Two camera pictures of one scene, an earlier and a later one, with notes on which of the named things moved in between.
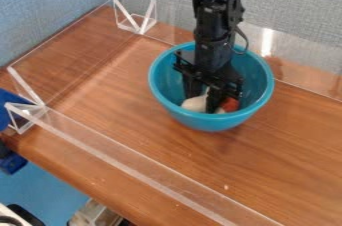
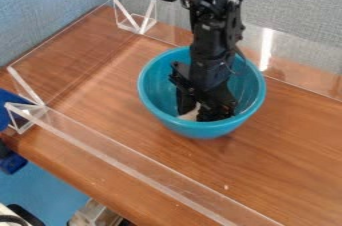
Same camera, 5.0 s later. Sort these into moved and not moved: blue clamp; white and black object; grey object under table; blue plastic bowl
Moved: blue plastic bowl
Not moved: blue clamp; white and black object; grey object under table
